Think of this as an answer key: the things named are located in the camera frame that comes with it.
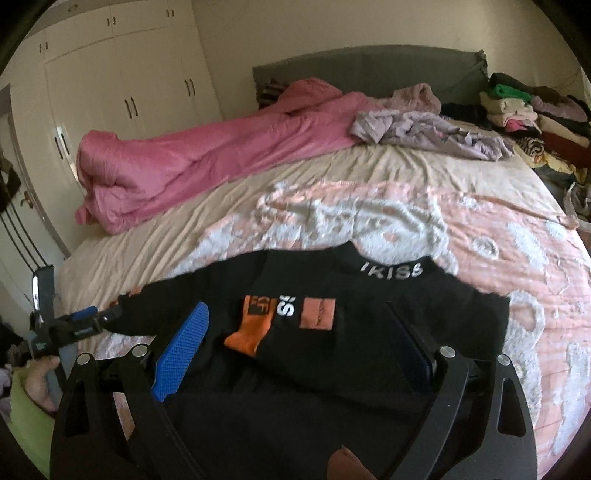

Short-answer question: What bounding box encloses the stack of folded clothes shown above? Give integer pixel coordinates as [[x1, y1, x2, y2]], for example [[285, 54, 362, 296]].
[[478, 71, 591, 185]]

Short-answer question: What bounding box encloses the black shirt with orange patches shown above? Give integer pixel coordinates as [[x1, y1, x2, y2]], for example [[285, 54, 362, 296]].
[[106, 244, 511, 480]]

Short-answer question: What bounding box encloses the white door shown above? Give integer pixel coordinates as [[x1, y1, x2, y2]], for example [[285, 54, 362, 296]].
[[0, 84, 71, 326]]

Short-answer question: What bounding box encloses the pale pink fleece cloth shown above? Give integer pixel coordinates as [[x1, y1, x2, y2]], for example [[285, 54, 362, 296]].
[[392, 83, 445, 114]]

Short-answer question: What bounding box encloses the lilac crumpled cloth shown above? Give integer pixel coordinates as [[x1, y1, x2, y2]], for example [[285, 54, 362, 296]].
[[349, 108, 515, 161]]

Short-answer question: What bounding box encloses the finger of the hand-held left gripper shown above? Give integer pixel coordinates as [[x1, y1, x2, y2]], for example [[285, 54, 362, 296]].
[[65, 305, 100, 325], [95, 305, 124, 332]]

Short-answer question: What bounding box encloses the striped pillow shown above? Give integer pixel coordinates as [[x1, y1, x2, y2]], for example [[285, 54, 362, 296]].
[[257, 79, 291, 110]]

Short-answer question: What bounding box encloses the pink quilt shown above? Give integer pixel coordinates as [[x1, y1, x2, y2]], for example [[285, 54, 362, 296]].
[[75, 78, 398, 234]]

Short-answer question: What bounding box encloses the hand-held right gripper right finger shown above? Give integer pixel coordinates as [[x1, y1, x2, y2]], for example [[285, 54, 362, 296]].
[[385, 301, 540, 480]]

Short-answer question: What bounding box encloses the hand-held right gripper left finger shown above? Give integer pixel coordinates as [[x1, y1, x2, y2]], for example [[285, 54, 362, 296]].
[[48, 301, 211, 480]]

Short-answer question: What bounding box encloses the green cushion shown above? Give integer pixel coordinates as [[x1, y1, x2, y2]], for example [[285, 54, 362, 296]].
[[9, 369, 55, 468]]

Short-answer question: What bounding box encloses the pink and white tufted blanket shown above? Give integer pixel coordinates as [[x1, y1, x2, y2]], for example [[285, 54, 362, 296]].
[[99, 180, 586, 476]]

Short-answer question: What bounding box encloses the person's right hand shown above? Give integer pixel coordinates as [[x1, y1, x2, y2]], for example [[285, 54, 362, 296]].
[[327, 444, 368, 480]]

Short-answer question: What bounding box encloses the cream wardrobe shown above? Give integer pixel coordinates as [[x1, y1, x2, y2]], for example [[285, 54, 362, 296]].
[[0, 0, 223, 259]]

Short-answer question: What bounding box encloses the beige bed sheet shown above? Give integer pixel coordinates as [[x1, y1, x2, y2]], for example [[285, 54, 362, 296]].
[[60, 117, 568, 370]]

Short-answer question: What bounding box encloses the grey-green bed headboard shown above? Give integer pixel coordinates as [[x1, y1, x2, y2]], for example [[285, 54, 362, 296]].
[[252, 45, 489, 110]]

